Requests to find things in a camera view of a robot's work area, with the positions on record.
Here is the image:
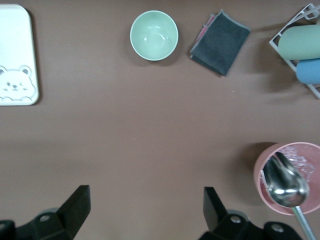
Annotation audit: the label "metal scoop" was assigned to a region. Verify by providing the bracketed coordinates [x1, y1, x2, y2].
[262, 151, 317, 240]

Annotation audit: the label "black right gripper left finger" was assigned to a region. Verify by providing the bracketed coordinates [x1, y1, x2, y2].
[15, 184, 91, 240]

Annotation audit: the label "green cup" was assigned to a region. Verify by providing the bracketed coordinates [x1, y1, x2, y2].
[277, 23, 320, 61]

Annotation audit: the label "pink bowl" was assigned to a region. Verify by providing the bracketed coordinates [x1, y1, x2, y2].
[253, 141, 320, 216]

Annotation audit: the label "cream bear print tray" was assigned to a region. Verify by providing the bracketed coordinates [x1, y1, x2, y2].
[0, 3, 41, 107]

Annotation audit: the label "brown table cover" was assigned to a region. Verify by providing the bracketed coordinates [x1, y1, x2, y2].
[0, 0, 320, 240]

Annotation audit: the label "pink folded cloth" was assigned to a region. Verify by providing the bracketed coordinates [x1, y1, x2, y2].
[197, 13, 216, 41]

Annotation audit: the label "dark grey folded cloth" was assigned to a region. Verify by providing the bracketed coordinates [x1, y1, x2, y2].
[189, 9, 252, 77]

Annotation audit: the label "clear plastic ice pieces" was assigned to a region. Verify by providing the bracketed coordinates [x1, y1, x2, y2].
[281, 146, 316, 183]

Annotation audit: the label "blue cup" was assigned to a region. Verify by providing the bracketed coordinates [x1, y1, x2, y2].
[295, 57, 320, 85]

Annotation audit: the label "white wire cup rack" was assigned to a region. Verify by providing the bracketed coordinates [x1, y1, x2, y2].
[268, 2, 320, 100]

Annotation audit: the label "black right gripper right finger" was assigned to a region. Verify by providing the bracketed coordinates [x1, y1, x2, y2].
[199, 186, 263, 240]

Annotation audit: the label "pale green bowl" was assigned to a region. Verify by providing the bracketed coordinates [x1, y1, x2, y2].
[129, 9, 180, 62]

